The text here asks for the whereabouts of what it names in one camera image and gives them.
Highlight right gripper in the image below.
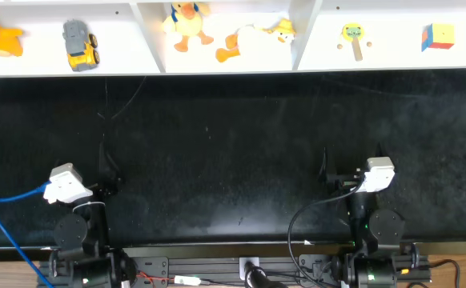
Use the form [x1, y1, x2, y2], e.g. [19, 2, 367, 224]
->
[319, 142, 384, 190]

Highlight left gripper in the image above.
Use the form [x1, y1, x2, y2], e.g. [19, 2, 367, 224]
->
[90, 138, 122, 198]

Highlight grey and yellow toy truck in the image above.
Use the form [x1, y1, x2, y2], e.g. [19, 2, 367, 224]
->
[62, 18, 101, 72]

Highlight many-coloured puzzle cube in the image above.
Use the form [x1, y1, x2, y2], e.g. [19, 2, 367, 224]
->
[420, 22, 456, 53]

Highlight yellow wooden rattle drum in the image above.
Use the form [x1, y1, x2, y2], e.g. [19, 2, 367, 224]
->
[336, 22, 373, 62]

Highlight white shelf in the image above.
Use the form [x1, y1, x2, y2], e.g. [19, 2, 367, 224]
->
[0, 0, 466, 79]

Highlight white plush duck yellow hat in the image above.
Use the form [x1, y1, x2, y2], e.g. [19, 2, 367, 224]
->
[215, 16, 297, 63]

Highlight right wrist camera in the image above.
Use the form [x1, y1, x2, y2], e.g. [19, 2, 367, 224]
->
[363, 156, 396, 194]

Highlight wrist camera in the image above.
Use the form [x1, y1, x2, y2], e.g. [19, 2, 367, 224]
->
[363, 156, 396, 194]
[42, 162, 94, 205]

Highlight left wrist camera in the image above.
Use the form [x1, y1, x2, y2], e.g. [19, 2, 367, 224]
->
[42, 162, 94, 205]

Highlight black cable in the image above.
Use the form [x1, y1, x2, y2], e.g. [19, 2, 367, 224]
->
[287, 179, 366, 288]

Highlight blue cable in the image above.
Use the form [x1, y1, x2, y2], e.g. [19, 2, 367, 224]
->
[0, 182, 56, 288]

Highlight mounting rail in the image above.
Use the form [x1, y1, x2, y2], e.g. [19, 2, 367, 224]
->
[120, 255, 461, 288]

